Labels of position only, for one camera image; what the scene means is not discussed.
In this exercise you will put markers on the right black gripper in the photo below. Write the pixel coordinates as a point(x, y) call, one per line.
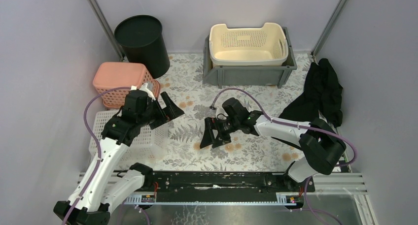
point(208, 137)

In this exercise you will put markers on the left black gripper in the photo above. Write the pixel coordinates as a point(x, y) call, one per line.
point(160, 111)

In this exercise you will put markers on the white perforated plastic basket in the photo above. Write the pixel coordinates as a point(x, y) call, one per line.
point(147, 148)

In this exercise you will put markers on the pink perforated plastic basket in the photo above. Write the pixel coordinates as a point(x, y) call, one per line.
point(121, 74)

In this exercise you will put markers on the large black cylindrical container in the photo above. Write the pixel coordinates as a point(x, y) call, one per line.
point(141, 39)

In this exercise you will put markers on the cream perforated plastic basket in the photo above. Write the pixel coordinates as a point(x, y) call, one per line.
point(266, 45)

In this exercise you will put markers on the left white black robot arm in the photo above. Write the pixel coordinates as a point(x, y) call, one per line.
point(90, 203)

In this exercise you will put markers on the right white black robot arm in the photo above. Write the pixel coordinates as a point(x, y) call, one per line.
point(320, 145)

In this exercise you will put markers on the floral patterned table mat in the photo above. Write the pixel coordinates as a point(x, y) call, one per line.
point(180, 147)

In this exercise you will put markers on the grey plastic storage bin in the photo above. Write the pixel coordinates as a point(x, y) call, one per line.
point(258, 75)

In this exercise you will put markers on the black crumpled cloth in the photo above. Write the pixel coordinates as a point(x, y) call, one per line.
point(322, 94)

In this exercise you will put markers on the aluminium frame rail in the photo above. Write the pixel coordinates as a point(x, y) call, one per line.
point(335, 183)

